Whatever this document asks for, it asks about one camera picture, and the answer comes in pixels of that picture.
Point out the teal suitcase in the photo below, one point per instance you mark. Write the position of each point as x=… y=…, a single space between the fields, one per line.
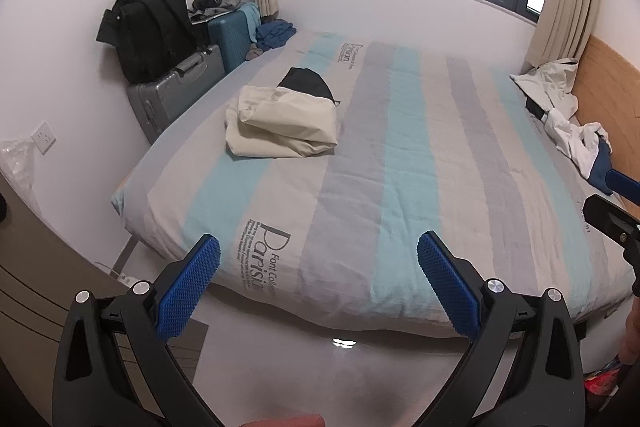
x=230 y=39

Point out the grey clothes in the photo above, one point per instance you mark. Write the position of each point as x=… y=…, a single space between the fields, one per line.
x=220 y=12

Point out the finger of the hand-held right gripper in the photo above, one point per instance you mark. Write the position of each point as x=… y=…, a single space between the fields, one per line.
x=625 y=182
x=607 y=217

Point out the cream and black hooded jacket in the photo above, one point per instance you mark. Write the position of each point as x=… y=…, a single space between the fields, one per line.
x=280 y=122

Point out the red bag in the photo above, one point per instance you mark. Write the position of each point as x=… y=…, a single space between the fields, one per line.
x=602 y=382

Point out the white garment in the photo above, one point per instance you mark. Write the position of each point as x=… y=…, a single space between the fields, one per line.
x=575 y=142

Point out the blue clothes pile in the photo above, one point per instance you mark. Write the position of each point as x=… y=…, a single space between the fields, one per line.
x=274 y=34

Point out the white wall socket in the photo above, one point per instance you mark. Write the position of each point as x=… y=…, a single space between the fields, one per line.
x=44 y=138

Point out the dark blue garment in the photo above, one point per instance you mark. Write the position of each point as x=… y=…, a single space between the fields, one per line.
x=602 y=167

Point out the beige cabinet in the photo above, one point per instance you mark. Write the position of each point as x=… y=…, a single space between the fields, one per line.
x=30 y=287

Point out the person's left hand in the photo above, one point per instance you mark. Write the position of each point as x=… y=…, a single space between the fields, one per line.
x=285 y=422

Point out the bed with striped blanket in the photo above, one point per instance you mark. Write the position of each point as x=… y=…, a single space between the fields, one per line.
x=400 y=182

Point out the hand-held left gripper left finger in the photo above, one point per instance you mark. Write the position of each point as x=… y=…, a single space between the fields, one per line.
x=190 y=287

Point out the silver suitcase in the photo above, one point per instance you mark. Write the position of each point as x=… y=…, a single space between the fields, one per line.
x=170 y=92

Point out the light teal cloth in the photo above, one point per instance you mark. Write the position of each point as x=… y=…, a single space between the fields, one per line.
x=251 y=19

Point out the wooden headboard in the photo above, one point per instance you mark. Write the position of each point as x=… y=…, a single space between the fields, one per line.
x=610 y=92

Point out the clear plastic bag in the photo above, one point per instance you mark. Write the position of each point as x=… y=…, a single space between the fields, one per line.
x=17 y=167

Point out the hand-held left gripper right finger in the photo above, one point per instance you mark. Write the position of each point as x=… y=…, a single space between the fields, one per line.
x=445 y=287

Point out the person's right forearm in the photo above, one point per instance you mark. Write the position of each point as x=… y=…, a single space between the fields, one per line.
x=632 y=337

